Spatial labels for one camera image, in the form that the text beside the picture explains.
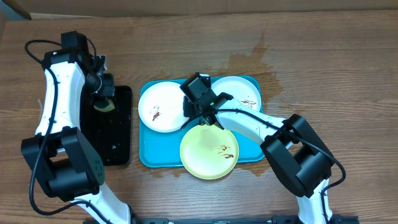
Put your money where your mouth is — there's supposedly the green yellow sponge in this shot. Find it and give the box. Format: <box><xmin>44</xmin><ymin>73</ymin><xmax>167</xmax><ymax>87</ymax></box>
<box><xmin>94</xmin><ymin>99</ymin><xmax>115</xmax><ymax>113</ymax></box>

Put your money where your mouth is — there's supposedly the white plate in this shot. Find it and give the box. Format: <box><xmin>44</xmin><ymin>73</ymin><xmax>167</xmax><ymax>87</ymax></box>
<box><xmin>138</xmin><ymin>82</ymin><xmax>188</xmax><ymax>133</ymax></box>
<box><xmin>211</xmin><ymin>76</ymin><xmax>262</xmax><ymax>111</ymax></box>

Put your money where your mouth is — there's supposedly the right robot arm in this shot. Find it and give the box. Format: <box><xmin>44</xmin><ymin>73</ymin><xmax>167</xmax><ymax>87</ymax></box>
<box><xmin>180</xmin><ymin>73</ymin><xmax>337</xmax><ymax>223</ymax></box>

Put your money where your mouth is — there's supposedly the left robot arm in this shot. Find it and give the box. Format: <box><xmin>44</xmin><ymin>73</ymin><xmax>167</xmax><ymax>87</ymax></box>
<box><xmin>21</xmin><ymin>31</ymin><xmax>137</xmax><ymax>223</ymax></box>

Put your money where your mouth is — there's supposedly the black plastic tray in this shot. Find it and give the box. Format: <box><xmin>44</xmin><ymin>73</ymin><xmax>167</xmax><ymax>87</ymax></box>
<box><xmin>80</xmin><ymin>86</ymin><xmax>132</xmax><ymax>166</ymax></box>

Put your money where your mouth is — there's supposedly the yellow-green plate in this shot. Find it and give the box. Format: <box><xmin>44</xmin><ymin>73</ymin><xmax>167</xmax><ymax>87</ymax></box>
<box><xmin>180</xmin><ymin>125</ymin><xmax>239</xmax><ymax>180</ymax></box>

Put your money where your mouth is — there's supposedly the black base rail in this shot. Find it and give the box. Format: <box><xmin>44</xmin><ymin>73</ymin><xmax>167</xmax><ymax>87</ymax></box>
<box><xmin>130</xmin><ymin>215</ymin><xmax>360</xmax><ymax>224</ymax></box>

